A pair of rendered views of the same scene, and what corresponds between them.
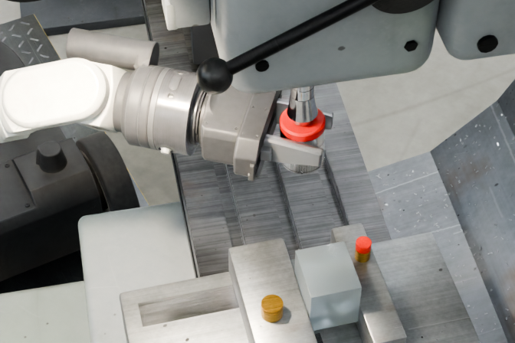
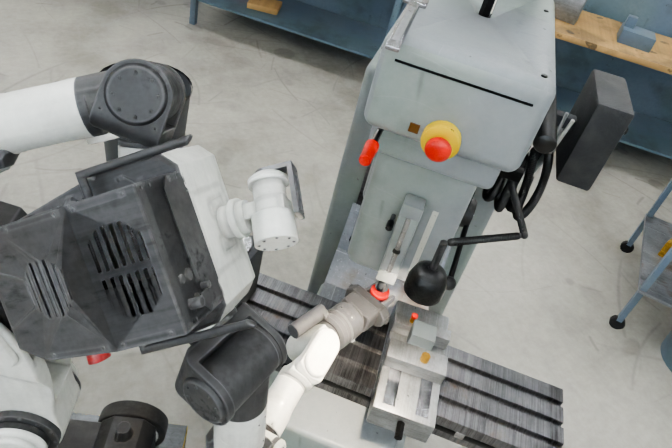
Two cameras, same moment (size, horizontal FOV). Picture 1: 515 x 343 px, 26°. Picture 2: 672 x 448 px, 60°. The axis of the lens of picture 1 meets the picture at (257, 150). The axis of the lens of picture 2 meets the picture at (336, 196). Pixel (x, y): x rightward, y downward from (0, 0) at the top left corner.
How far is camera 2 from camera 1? 117 cm
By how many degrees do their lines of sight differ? 51
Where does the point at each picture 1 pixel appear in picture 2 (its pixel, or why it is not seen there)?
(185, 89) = (352, 310)
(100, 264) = (296, 422)
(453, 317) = (436, 317)
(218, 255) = (347, 370)
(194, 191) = not seen: hidden behind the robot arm
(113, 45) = (313, 317)
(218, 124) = (369, 313)
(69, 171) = (136, 429)
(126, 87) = (336, 327)
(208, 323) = (404, 384)
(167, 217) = not seen: hidden behind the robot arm
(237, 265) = (396, 357)
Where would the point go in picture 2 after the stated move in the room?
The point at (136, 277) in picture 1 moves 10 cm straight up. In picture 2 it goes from (312, 412) to (320, 389)
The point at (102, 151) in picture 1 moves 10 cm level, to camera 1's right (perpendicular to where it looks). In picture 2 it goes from (134, 408) to (158, 383)
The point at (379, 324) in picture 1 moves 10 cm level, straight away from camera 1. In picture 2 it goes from (442, 334) to (411, 311)
